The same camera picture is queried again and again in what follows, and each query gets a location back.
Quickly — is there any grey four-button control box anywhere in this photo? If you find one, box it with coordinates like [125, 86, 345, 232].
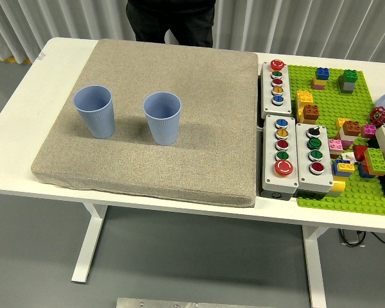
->
[295, 122, 335, 194]

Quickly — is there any blue and yellow brick stack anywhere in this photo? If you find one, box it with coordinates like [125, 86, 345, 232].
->
[332, 159, 355, 178]

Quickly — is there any green brick baseplate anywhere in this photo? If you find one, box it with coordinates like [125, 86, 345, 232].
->
[287, 64, 385, 216]

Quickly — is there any clear yellow toy brick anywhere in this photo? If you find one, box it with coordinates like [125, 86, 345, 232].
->
[326, 179, 347, 198]

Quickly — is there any red toy brick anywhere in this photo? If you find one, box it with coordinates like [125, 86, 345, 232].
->
[352, 144, 370, 162]

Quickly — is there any white and pink brick stack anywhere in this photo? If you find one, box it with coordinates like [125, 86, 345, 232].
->
[338, 128, 357, 150]

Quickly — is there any brown toy brick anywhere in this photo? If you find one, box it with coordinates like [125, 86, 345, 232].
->
[342, 120, 362, 137]
[302, 105, 320, 124]

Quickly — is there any person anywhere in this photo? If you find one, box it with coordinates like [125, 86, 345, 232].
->
[125, 0, 216, 49]

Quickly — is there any green toy brick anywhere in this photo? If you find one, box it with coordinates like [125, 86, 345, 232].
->
[342, 69, 359, 83]

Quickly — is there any grey-brown mat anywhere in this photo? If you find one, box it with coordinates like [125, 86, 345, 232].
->
[30, 38, 260, 209]

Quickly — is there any blue ribbed cup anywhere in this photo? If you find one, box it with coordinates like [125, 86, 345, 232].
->
[73, 85, 116, 139]
[142, 92, 182, 147]

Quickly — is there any white table leg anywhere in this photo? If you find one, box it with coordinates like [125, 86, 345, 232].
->
[71, 202, 109, 285]
[301, 224, 328, 308]

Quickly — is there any white curtain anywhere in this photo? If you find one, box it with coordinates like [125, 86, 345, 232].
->
[0, 0, 385, 65]

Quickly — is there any grey toy brick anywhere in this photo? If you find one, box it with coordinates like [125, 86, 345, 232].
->
[338, 76, 355, 95]

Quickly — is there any magenta toy brick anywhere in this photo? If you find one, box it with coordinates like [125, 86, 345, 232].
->
[360, 124, 377, 139]

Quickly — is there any grey five-button control box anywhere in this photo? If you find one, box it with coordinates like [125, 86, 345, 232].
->
[262, 114, 300, 193]
[260, 60, 293, 119]

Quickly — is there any large yellow toy brick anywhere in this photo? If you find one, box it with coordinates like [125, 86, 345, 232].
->
[296, 90, 314, 109]

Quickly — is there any green topped brick stack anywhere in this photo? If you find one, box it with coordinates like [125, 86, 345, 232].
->
[357, 148, 385, 179]

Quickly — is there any yellow floor tape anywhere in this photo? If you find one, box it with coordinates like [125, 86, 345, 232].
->
[0, 55, 33, 64]

